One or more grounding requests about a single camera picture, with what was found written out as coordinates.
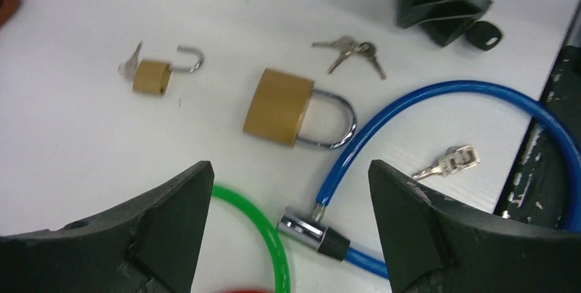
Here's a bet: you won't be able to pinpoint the green cable lock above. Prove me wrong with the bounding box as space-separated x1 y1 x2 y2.
212 185 292 293

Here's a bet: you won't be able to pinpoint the red cable lock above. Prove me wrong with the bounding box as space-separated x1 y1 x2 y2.
220 288 271 293

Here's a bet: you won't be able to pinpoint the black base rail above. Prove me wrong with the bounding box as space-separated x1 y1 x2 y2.
493 11 580 229

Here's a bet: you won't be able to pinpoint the brass padlock keys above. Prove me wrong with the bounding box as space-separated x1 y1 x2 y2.
311 36 387 80

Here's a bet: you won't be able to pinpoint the black padlock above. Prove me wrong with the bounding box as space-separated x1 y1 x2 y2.
464 21 504 51

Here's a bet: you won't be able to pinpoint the blue cable lock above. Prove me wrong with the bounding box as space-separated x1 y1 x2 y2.
277 79 581 281

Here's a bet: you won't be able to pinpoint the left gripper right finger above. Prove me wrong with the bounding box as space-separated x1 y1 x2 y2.
368 160 580 292

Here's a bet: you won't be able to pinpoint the small brass padlock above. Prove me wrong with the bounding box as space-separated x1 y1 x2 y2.
118 41 206 96

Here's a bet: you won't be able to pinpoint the blue lock loose key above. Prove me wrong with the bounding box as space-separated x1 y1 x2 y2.
411 145 480 181

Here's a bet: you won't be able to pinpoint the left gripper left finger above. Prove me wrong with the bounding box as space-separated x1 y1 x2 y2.
1 161 214 292

